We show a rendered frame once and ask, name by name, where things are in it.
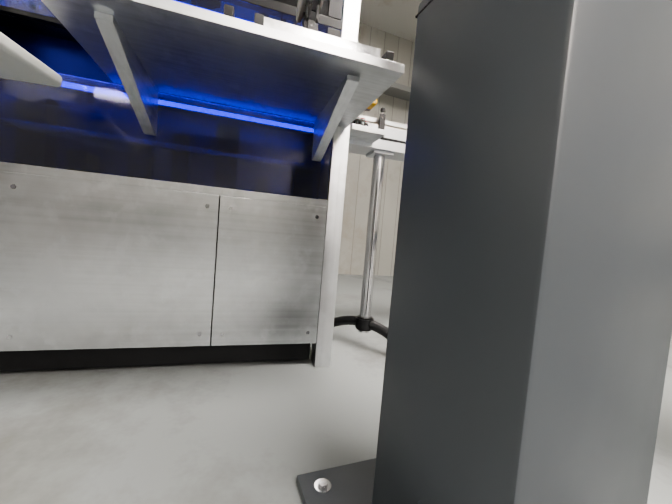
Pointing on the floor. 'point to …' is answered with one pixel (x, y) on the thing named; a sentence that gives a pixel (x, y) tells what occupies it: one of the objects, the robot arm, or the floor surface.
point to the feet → (362, 324)
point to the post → (320, 355)
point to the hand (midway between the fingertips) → (308, 36)
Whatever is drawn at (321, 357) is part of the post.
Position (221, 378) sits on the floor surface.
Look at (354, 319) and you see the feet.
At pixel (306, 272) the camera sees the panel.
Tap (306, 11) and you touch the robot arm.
